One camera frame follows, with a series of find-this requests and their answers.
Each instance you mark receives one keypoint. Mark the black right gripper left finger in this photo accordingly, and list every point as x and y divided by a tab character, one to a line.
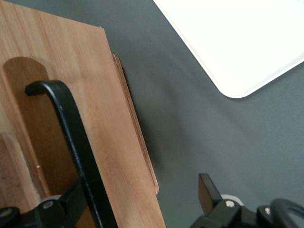
66	209

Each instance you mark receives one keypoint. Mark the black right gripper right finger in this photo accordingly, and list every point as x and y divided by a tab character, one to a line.
213	213

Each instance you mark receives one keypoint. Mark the white plastic tray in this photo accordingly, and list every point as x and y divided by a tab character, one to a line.
237	35

